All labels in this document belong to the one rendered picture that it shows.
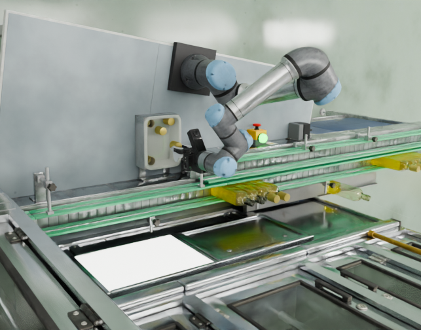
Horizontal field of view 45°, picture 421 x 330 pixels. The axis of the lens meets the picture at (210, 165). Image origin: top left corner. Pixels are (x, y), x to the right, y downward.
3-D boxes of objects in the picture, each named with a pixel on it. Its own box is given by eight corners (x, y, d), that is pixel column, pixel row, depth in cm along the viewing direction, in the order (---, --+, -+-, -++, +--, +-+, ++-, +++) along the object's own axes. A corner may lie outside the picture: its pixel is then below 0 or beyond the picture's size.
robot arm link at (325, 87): (218, 78, 220) (333, 52, 184) (235, 104, 228) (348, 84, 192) (206, 97, 213) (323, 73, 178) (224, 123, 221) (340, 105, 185)
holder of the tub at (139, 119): (136, 178, 220) (145, 182, 214) (135, 114, 214) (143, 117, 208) (170, 173, 230) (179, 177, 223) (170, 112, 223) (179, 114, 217)
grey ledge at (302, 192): (234, 207, 251) (249, 213, 242) (234, 189, 248) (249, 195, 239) (362, 179, 303) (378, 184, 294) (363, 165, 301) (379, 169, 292)
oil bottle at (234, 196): (210, 194, 228) (239, 207, 211) (210, 183, 227) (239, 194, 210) (220, 193, 232) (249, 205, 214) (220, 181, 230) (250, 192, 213)
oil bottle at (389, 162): (370, 164, 289) (414, 175, 267) (371, 154, 288) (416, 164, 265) (377, 163, 292) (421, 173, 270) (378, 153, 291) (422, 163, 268)
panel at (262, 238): (69, 263, 185) (107, 302, 158) (68, 255, 185) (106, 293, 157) (260, 218, 235) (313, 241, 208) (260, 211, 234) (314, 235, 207)
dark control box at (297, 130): (287, 137, 266) (298, 140, 259) (287, 122, 264) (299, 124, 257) (298, 136, 270) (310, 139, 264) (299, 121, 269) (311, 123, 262)
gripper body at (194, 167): (179, 168, 202) (196, 175, 192) (179, 146, 200) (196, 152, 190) (196, 165, 206) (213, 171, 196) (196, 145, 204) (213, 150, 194)
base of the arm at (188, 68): (186, 49, 218) (198, 50, 210) (213, 59, 227) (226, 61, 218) (176, 84, 219) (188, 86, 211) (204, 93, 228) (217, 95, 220)
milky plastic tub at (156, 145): (136, 166, 219) (145, 171, 212) (135, 114, 213) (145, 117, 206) (171, 162, 228) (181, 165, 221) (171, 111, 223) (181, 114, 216)
